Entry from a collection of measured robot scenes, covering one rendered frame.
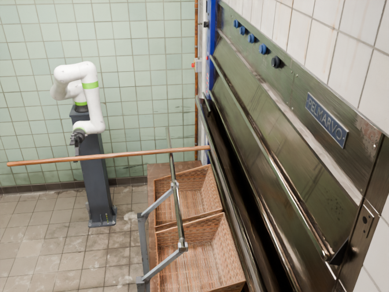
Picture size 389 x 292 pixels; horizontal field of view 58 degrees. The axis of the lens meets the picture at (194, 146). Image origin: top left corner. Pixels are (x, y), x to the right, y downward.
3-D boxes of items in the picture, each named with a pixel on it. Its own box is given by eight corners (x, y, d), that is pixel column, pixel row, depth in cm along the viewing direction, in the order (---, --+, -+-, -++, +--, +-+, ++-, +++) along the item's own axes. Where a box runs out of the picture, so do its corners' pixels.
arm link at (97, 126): (83, 85, 255) (81, 90, 245) (99, 84, 256) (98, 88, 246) (92, 131, 271) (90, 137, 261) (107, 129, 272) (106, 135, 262)
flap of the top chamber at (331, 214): (215, 58, 244) (225, 30, 235) (336, 264, 92) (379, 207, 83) (209, 56, 243) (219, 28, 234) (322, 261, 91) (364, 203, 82)
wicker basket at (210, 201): (210, 189, 299) (211, 162, 285) (222, 238, 251) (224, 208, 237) (153, 193, 294) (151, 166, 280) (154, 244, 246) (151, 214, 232)
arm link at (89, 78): (73, 61, 244) (78, 64, 235) (91, 58, 250) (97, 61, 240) (79, 86, 252) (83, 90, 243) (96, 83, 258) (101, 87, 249)
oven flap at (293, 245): (214, 93, 257) (224, 68, 249) (318, 322, 106) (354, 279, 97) (208, 91, 256) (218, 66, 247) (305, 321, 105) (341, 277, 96)
